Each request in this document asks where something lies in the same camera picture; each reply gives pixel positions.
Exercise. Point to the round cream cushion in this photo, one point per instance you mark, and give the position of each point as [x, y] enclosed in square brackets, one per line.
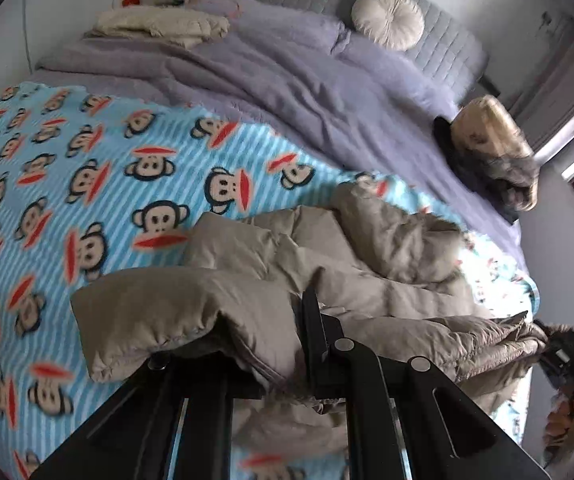
[397, 25]

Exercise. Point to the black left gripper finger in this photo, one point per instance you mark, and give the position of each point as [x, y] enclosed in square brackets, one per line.
[329, 371]

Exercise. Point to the tan and black clothes pile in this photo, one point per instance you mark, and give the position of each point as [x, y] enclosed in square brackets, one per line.
[488, 152]

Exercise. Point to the purple duvet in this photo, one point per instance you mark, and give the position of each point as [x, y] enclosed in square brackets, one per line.
[331, 91]

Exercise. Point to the right hand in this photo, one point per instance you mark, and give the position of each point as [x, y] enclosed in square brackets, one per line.
[559, 429]

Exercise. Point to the cream folded garment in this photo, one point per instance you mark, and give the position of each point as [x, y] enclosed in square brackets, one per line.
[173, 24]

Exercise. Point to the blue monkey print blanket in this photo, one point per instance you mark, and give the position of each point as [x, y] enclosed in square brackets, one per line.
[127, 228]

